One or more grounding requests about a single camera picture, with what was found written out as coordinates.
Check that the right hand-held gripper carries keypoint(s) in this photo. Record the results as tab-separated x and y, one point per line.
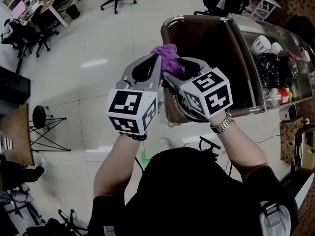
211	92

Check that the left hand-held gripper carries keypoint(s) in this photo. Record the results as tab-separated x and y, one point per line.
125	104

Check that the purple cloth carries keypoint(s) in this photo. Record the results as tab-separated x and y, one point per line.
167	58

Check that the brown laundry cart bin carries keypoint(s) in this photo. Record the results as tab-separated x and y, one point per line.
209	40

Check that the person's right forearm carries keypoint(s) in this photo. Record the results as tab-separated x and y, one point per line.
243	154

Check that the person's left forearm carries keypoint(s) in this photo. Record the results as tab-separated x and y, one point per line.
113	168

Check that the steel compartment trolley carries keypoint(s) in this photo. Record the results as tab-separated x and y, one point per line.
248	27

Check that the black plastic bag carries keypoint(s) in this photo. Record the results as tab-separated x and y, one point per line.
273	70

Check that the silver wristwatch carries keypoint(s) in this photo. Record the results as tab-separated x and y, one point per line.
222	124

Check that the person's white shoe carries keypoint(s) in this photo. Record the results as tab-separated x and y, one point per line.
166	144

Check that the white mug blue stripe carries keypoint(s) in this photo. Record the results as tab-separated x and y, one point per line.
261	45

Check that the plain white mug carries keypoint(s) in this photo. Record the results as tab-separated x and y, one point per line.
276	48

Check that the black trash bin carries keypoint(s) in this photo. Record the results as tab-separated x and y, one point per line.
73	12

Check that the red label bottle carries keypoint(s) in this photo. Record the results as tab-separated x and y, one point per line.
283	96

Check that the small white appliance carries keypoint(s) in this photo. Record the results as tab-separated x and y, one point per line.
286	113

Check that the blue pink packet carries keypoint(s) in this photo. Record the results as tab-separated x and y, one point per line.
294	55

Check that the black round stool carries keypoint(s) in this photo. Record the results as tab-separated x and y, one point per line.
39	115

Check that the wooden top white desk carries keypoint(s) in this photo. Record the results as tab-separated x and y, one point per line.
53	2

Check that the large white cup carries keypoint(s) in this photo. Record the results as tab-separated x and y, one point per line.
305	55

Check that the patterned cardboard box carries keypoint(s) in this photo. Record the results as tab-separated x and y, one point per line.
288	136

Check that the person's black shirt torso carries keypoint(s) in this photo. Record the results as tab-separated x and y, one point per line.
192	195

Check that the tall black panel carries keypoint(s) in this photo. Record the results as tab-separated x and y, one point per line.
14	87

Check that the wooden table black legs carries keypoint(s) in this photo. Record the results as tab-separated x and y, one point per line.
17	131

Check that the grey hooded jacket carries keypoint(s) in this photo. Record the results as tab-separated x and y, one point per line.
7	32

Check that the black folded tripod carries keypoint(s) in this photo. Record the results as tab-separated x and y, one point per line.
49	227

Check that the black chest-mounted bracket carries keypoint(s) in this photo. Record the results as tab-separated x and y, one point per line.
209	144

